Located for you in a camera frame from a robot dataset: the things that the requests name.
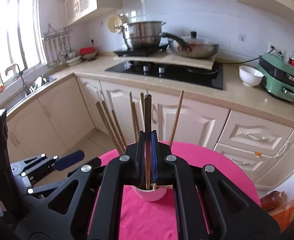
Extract cream perforated plate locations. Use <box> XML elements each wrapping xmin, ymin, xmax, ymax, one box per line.
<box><xmin>107</xmin><ymin>15</ymin><xmax>125</xmax><ymax>34</ymax></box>

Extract cream base cabinets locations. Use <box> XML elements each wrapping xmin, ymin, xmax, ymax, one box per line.
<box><xmin>6</xmin><ymin>74</ymin><xmax>294</xmax><ymax>190</ymax></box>

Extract metal wall utensil rack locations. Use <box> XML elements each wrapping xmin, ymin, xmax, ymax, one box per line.
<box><xmin>42</xmin><ymin>24</ymin><xmax>74</xmax><ymax>40</ymax></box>

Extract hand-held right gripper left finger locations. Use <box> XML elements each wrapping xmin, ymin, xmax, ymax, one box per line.
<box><xmin>16</xmin><ymin>130</ymin><xmax>146</xmax><ymax>240</ymax></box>

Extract hanging utensil rack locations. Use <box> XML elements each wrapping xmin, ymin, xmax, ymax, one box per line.
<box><xmin>45</xmin><ymin>36</ymin><xmax>71</xmax><ymax>67</ymax></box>

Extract steel sink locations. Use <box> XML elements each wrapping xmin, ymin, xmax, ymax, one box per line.
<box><xmin>24</xmin><ymin>76</ymin><xmax>57</xmax><ymax>95</ymax></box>

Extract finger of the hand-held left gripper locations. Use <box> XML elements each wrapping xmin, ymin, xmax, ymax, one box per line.
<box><xmin>12</xmin><ymin>150</ymin><xmax>85</xmax><ymax>178</ymax></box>
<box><xmin>27</xmin><ymin>157</ymin><xmax>102</xmax><ymax>198</ymax></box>

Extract green electric grill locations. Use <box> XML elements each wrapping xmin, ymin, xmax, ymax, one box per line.
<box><xmin>259</xmin><ymin>52</ymin><xmax>294</xmax><ymax>102</ymax></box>

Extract bundle of wooden chopsticks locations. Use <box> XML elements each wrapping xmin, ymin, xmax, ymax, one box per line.
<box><xmin>95</xmin><ymin>90</ymin><xmax>185</xmax><ymax>190</ymax></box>

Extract glass wok lid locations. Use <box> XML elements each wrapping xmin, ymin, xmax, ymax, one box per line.
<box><xmin>168</xmin><ymin>31</ymin><xmax>218</xmax><ymax>48</ymax></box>

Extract black power cord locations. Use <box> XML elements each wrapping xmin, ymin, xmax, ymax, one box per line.
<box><xmin>215</xmin><ymin>55</ymin><xmax>261</xmax><ymax>64</ymax></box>

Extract white bowl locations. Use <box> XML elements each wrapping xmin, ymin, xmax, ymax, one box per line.
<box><xmin>239</xmin><ymin>65</ymin><xmax>264</xmax><ymax>87</ymax></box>

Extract beige kitchen countertop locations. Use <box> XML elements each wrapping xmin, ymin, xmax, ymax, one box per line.
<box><xmin>0</xmin><ymin>52</ymin><xmax>294</xmax><ymax>133</ymax></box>

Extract black induction cooker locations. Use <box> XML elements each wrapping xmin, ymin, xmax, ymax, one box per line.
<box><xmin>113</xmin><ymin>44</ymin><xmax>168</xmax><ymax>57</ymax></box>

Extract orange packaging bag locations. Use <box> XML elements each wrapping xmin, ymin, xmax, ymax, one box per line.
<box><xmin>269</xmin><ymin>196</ymin><xmax>294</xmax><ymax>232</ymax></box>

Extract black gas hob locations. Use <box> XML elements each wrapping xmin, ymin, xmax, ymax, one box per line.
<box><xmin>105</xmin><ymin>60</ymin><xmax>224</xmax><ymax>90</ymax></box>

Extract kitchen window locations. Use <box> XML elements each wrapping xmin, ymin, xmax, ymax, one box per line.
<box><xmin>0</xmin><ymin>0</ymin><xmax>47</xmax><ymax>98</ymax></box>

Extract stack of white bowls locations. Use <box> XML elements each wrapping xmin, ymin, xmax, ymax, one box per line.
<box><xmin>66</xmin><ymin>51</ymin><xmax>82</xmax><ymax>67</ymax></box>

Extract amber cooking oil bottle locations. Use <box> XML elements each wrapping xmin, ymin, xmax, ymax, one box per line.
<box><xmin>259</xmin><ymin>191</ymin><xmax>287</xmax><ymax>212</ymax></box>

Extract white double wall outlet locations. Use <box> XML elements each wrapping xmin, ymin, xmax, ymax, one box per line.
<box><xmin>269</xmin><ymin>42</ymin><xmax>286</xmax><ymax>57</ymax></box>

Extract stainless steel pot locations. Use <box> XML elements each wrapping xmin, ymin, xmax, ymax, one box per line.
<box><xmin>122</xmin><ymin>21</ymin><xmax>167</xmax><ymax>49</ymax></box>

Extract single dark chopstick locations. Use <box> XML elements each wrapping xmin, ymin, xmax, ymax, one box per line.
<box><xmin>144</xmin><ymin>94</ymin><xmax>152</xmax><ymax>190</ymax></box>

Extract pink tablecloth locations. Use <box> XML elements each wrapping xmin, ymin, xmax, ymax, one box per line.
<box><xmin>87</xmin><ymin>141</ymin><xmax>261</xmax><ymax>240</ymax></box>

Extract pink cup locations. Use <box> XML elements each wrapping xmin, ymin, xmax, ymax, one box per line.
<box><xmin>131</xmin><ymin>184</ymin><xmax>168</xmax><ymax>202</ymax></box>

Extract metal faucet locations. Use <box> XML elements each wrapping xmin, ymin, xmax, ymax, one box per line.
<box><xmin>5</xmin><ymin>64</ymin><xmax>29</xmax><ymax>97</ymax></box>

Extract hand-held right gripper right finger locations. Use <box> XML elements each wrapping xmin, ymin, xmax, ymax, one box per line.
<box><xmin>150</xmin><ymin>130</ymin><xmax>281</xmax><ymax>240</ymax></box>

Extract steel wok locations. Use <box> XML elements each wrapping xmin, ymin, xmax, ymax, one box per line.
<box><xmin>160</xmin><ymin>32</ymin><xmax>220</xmax><ymax>58</ymax></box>

